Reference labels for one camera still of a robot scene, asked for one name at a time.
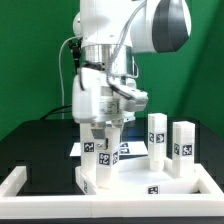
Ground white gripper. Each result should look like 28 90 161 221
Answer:
72 67 134 139

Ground white desk tabletop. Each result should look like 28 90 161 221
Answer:
75 156 199 196

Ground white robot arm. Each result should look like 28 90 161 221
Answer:
72 0 191 140

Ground fiducial marker sheet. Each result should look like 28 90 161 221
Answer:
70 141 148 157

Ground white U-shaped fence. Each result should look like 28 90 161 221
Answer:
0 165 224 219

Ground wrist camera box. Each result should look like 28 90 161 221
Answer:
120 86 148 112

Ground black cables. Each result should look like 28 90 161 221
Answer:
39 104 74 121

